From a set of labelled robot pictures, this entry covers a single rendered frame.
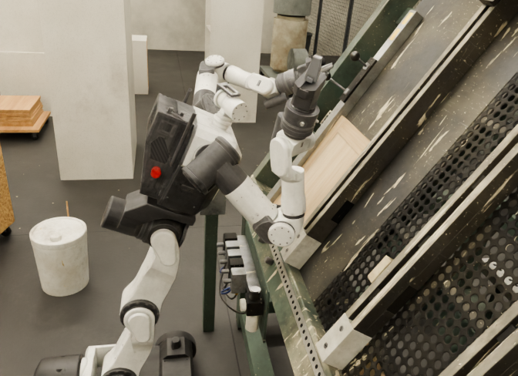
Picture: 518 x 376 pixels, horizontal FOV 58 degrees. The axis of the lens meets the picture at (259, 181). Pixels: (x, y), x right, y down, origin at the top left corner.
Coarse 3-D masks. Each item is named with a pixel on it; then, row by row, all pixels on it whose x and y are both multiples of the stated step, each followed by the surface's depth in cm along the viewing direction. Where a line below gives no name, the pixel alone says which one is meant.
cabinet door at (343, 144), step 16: (336, 128) 183; (352, 128) 173; (320, 144) 187; (336, 144) 177; (352, 144) 167; (320, 160) 182; (336, 160) 172; (352, 160) 163; (304, 176) 186; (320, 176) 176; (336, 176) 167; (304, 192) 180; (320, 192) 171
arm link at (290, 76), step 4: (308, 56) 170; (312, 56) 173; (308, 60) 170; (304, 64) 171; (308, 64) 170; (300, 68) 172; (304, 68) 171; (284, 72) 175; (288, 72) 174; (292, 72) 172; (296, 72) 174; (300, 72) 172; (284, 76) 174; (288, 76) 173; (292, 76) 172; (296, 76) 173; (284, 80) 173; (288, 80) 173; (292, 80) 172; (288, 84) 173; (292, 84) 173; (288, 88) 174; (292, 88) 174; (292, 92) 176
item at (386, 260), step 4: (384, 260) 124; (388, 260) 123; (392, 260) 124; (380, 264) 124; (384, 264) 123; (388, 264) 122; (376, 268) 125; (380, 268) 124; (384, 268) 123; (372, 272) 126; (376, 272) 124; (380, 272) 123; (368, 276) 126; (372, 276) 125; (376, 276) 124; (372, 280) 124
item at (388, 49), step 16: (416, 16) 172; (400, 32) 174; (384, 48) 178; (384, 64) 178; (368, 80) 180; (352, 96) 182; (336, 112) 184; (320, 128) 190; (304, 160) 191; (272, 192) 198
